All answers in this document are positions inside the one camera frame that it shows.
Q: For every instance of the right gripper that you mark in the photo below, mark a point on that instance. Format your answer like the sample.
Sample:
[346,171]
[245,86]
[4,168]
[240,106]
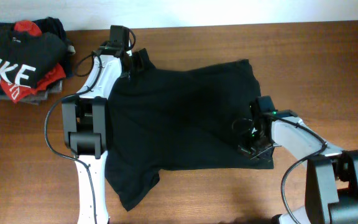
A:
[244,147]

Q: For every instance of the black Sydrogen t-shirt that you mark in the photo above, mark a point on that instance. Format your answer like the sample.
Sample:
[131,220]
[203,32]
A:
[177,120]

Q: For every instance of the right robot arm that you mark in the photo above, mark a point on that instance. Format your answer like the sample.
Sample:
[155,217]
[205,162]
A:
[331,192]

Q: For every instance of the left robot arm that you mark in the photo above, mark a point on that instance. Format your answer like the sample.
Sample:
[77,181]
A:
[87,122]

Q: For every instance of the red folded t-shirt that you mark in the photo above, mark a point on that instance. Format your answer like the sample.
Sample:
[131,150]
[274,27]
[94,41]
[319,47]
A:
[17,92]

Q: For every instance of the navy folded t-shirt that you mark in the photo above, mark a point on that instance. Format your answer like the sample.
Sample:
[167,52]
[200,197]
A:
[53,26]

